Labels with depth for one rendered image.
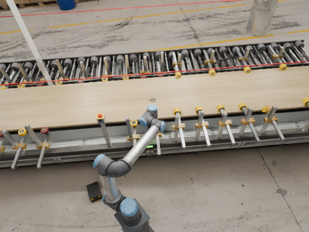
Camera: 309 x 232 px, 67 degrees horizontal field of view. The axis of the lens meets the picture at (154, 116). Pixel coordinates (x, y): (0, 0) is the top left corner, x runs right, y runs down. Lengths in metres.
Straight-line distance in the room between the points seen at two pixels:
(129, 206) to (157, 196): 1.00
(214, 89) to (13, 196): 2.94
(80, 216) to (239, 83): 2.58
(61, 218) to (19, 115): 1.34
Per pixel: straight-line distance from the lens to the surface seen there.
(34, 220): 3.45
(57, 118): 2.95
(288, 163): 3.77
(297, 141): 3.85
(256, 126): 3.16
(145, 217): 2.45
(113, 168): 1.73
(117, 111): 2.79
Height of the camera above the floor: 2.93
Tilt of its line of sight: 49 degrees down
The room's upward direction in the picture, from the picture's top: 3 degrees counter-clockwise
